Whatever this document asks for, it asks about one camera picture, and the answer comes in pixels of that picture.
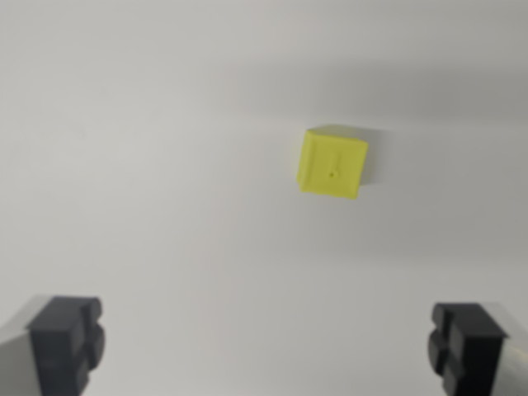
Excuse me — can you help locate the black silver gripper right finger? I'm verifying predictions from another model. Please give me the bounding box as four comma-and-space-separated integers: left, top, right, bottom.
427, 302, 528, 396

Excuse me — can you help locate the black silver gripper left finger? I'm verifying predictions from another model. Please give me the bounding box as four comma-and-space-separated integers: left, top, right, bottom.
0, 294, 107, 396

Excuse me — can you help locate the yellow plastic cube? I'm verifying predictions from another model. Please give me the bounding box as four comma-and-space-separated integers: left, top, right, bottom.
295, 125, 369, 202

